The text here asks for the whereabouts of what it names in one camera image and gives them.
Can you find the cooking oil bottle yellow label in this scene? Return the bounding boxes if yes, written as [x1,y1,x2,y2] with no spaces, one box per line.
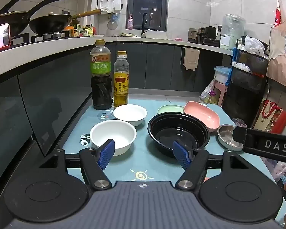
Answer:
[113,51,130,108]

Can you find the pink bowl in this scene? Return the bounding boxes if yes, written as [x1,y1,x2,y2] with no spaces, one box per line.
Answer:
[183,101,220,133]

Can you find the plastic-covered white appliance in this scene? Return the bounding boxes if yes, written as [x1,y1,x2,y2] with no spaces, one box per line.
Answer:
[220,14,245,50]

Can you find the stainless steel bowl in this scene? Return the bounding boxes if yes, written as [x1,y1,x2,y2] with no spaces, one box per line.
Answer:
[217,125,244,151]

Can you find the dark window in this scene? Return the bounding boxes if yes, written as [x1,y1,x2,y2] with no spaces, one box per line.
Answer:
[127,0,169,32]

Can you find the white bowl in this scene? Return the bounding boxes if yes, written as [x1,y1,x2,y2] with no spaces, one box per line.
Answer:
[90,120,137,156]
[113,104,148,127]

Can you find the wok with wooden handle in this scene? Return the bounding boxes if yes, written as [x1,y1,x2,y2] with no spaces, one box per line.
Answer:
[29,9,103,36]

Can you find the red gift bag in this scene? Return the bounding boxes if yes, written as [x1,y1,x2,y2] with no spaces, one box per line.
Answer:
[253,98,286,134]

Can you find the black plastic bowl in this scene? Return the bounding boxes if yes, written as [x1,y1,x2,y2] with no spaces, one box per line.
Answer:
[147,114,210,158]

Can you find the row of seasoning bottles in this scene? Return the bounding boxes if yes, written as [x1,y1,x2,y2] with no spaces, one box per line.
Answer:
[64,24,94,37]

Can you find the dark vinegar bottle green label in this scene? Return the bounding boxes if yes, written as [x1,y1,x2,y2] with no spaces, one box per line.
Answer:
[90,39,113,110]

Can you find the white kitchen countertop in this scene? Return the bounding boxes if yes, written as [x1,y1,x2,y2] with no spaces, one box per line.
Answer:
[0,36,234,80]

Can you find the green plate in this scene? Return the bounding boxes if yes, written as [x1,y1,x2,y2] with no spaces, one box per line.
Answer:
[157,105,185,115]

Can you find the black pot handle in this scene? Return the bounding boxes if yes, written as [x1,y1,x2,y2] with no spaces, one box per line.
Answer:
[0,0,25,14]

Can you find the silver rice cooker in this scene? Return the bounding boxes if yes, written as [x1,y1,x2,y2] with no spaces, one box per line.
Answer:
[188,27,201,44]

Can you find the black frying pan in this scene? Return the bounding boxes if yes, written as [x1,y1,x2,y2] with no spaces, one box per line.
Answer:
[0,0,67,39]

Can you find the small white plastic bag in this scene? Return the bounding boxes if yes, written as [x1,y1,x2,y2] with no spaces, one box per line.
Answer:
[232,61,250,73]

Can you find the hanging beige apron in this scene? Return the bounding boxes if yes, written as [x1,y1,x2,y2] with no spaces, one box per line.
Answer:
[266,0,286,93]

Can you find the yellow oil jug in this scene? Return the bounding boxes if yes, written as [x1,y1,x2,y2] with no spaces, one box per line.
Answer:
[200,91,218,105]

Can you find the pink-cased phone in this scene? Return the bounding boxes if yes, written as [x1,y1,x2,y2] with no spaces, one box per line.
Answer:
[0,23,11,51]

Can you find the crumpled white plastic bag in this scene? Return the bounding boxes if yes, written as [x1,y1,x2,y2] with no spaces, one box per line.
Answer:
[237,35,265,58]

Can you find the dark kitchen cabinets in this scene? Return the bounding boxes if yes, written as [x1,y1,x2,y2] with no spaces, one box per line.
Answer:
[0,40,224,196]

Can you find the pink plastic bag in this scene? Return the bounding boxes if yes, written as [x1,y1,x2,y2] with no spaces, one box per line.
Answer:
[232,117,247,128]

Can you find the black gas stove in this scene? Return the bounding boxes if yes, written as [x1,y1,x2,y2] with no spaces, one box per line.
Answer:
[11,32,69,46]

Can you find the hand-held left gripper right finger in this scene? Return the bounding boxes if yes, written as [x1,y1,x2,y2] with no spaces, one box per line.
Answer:
[173,139,249,191]

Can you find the black air fryer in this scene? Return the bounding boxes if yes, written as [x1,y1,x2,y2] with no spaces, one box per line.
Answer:
[199,26,217,44]

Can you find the hanging clear scoop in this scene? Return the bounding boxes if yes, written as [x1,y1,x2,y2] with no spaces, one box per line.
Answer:
[107,14,118,30]

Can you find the black faucet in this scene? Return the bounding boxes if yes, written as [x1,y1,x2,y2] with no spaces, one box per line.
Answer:
[141,13,148,38]

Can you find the beige hanging board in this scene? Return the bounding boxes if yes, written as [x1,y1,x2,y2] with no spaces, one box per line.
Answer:
[183,48,201,71]

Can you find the black mesh rack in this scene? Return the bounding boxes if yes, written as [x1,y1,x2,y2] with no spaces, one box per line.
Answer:
[223,36,270,127]

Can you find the red hanging ornament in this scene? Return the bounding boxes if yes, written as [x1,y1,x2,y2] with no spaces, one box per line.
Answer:
[274,0,282,27]

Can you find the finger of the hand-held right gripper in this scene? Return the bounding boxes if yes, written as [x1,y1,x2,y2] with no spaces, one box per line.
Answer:
[233,126,247,146]

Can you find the blue printed tablecloth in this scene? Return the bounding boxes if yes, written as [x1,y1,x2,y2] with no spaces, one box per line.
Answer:
[62,93,286,222]

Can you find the pink plastic stool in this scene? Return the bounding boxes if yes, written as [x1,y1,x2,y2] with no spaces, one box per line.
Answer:
[208,81,228,106]

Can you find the blue-lidded white container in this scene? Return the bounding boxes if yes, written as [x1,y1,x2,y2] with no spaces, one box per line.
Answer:
[214,65,231,84]

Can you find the white wall organiser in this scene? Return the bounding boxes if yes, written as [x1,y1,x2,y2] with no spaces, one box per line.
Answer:
[97,0,123,13]

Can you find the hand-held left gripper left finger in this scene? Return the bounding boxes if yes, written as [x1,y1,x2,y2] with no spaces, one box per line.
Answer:
[38,138,116,191]

